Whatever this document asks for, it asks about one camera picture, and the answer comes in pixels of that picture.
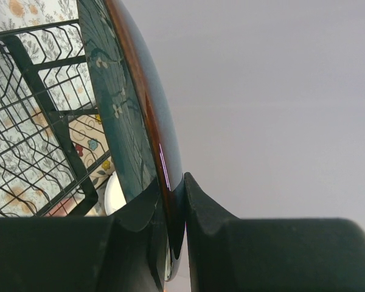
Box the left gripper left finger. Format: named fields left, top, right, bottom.
left=0, top=181, right=167, bottom=291

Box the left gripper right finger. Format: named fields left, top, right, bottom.
left=184, top=173, right=365, bottom=291

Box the black wire dish rack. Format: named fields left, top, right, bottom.
left=0, top=20, right=107, bottom=217

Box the large dark teal plate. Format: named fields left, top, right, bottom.
left=77, top=1, right=185, bottom=281

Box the white bowl plate rear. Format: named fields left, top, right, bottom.
left=104, top=172, right=127, bottom=215

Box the square floral plate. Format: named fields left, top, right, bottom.
left=69, top=114, right=114, bottom=189

